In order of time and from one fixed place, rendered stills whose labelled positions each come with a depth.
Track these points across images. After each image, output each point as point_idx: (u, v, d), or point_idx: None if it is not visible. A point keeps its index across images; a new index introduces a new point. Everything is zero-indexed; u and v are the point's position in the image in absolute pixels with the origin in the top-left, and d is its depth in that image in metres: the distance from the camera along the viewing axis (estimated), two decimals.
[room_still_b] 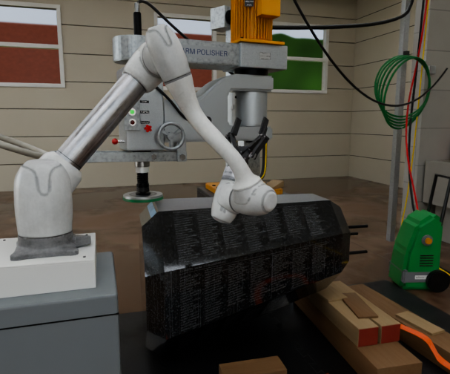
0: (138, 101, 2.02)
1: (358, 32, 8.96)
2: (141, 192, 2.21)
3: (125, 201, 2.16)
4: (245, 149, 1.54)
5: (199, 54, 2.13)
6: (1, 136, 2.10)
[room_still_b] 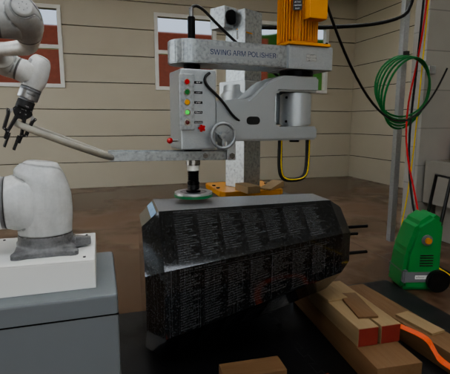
0: (193, 102, 2.11)
1: (358, 32, 8.96)
2: (191, 190, 2.30)
3: (178, 198, 2.24)
4: (16, 115, 1.84)
5: (250, 56, 2.21)
6: (61, 136, 2.21)
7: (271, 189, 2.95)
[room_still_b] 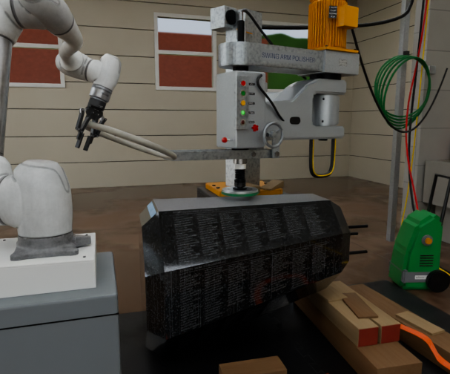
0: (247, 102, 2.20)
1: (358, 32, 8.96)
2: (239, 188, 2.39)
3: (228, 195, 2.32)
4: (90, 115, 1.82)
5: (294, 60, 2.35)
6: (113, 137, 2.19)
7: (271, 189, 2.95)
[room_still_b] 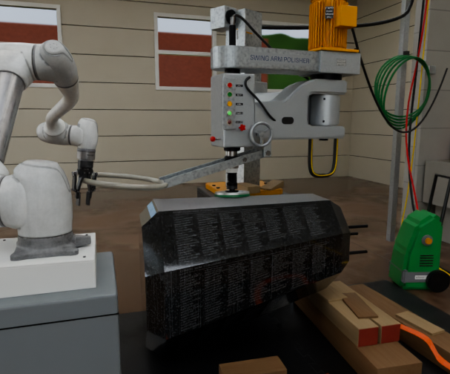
0: (234, 103, 2.30)
1: (358, 32, 8.96)
2: (230, 190, 2.50)
3: None
4: (82, 176, 2.07)
5: (285, 61, 2.40)
6: (115, 175, 2.45)
7: (271, 189, 2.95)
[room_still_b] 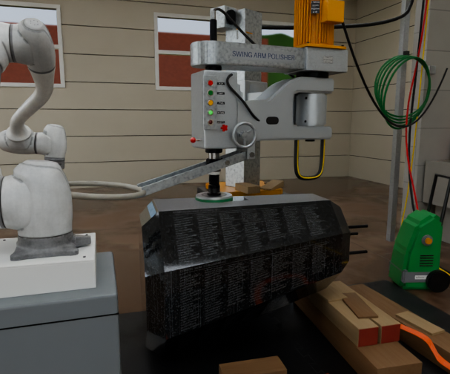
0: (216, 102, 2.17)
1: (358, 32, 8.96)
2: (212, 193, 2.37)
3: (226, 201, 2.31)
4: None
5: (270, 58, 2.28)
6: (90, 182, 2.30)
7: (271, 189, 2.95)
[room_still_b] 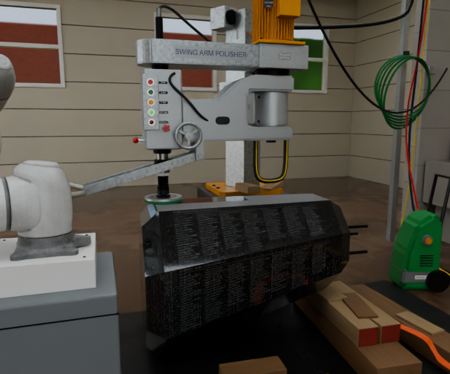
0: (157, 102, 2.12)
1: (358, 32, 8.96)
2: (161, 194, 2.31)
3: None
4: None
5: (218, 56, 2.19)
6: None
7: (271, 189, 2.95)
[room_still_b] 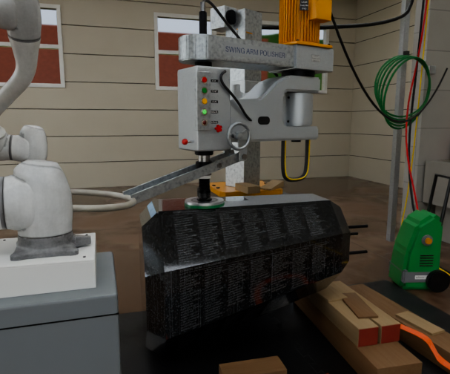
0: (209, 101, 2.01)
1: (358, 32, 8.96)
2: (202, 198, 2.20)
3: None
4: None
5: (262, 55, 2.17)
6: None
7: (271, 189, 2.95)
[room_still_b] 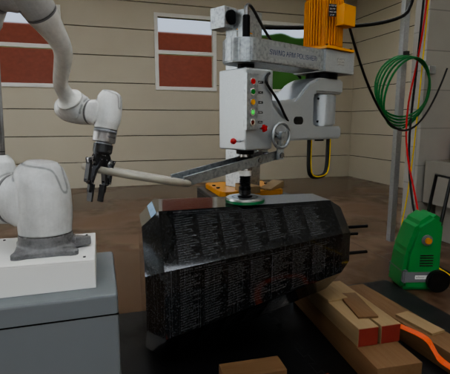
0: (256, 102, 2.08)
1: (358, 32, 8.96)
2: (244, 195, 2.27)
3: (247, 205, 2.18)
4: (98, 163, 1.60)
5: (298, 58, 2.27)
6: None
7: (271, 189, 2.95)
